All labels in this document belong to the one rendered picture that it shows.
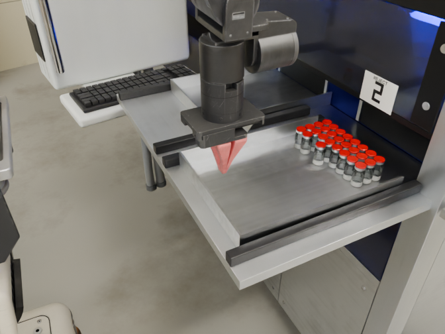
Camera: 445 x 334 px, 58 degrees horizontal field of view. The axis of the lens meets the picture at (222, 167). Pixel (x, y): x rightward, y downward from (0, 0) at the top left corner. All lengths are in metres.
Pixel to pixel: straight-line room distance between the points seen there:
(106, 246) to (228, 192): 1.24
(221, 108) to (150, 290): 1.29
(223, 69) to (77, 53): 0.93
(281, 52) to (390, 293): 0.66
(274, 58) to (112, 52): 0.95
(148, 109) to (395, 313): 0.76
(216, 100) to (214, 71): 0.04
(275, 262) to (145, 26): 1.01
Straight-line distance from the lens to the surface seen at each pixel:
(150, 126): 0.97
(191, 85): 1.15
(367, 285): 1.07
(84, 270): 1.87
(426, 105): 0.78
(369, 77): 0.86
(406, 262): 0.94
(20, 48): 4.03
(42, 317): 1.41
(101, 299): 1.75
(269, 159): 0.85
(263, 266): 0.64
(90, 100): 1.26
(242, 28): 0.48
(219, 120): 0.53
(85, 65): 1.41
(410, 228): 0.89
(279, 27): 0.54
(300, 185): 0.78
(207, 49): 0.50
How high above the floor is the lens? 1.36
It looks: 36 degrees down
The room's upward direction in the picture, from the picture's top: straight up
